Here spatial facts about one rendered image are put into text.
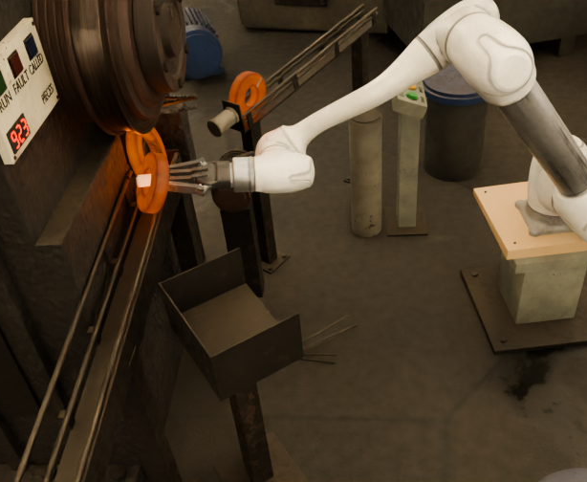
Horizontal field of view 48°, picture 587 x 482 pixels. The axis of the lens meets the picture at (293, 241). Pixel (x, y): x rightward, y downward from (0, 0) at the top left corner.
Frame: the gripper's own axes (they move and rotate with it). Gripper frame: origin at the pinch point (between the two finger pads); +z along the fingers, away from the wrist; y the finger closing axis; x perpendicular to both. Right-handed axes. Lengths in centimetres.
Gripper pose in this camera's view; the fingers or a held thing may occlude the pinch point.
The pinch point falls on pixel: (151, 179)
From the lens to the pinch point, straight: 173.4
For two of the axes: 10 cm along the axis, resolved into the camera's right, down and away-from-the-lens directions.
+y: -0.8, -7.1, 6.9
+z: -10.0, 0.5, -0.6
